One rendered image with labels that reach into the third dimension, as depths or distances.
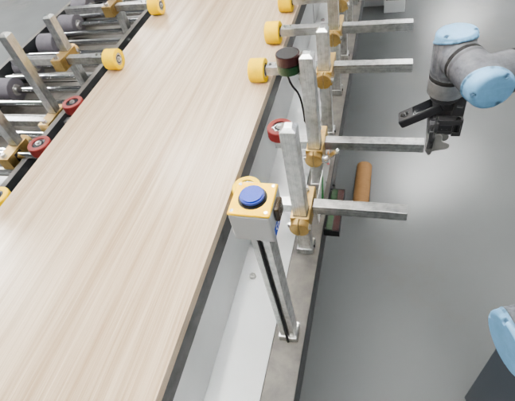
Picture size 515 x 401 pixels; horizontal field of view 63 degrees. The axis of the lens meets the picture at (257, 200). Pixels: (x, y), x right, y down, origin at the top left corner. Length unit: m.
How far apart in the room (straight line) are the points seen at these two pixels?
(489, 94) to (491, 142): 1.64
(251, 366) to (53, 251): 0.60
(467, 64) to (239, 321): 0.85
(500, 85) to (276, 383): 0.81
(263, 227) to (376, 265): 1.39
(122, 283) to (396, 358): 1.16
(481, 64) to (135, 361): 0.93
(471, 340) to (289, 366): 1.00
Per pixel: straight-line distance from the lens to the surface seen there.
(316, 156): 1.23
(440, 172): 2.42
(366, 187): 2.22
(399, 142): 1.28
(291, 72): 1.09
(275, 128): 1.29
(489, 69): 0.99
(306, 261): 1.21
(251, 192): 0.66
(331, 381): 1.80
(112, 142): 1.46
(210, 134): 1.33
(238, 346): 1.21
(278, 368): 1.08
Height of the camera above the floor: 1.71
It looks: 48 degrees down
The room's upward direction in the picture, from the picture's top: 15 degrees counter-clockwise
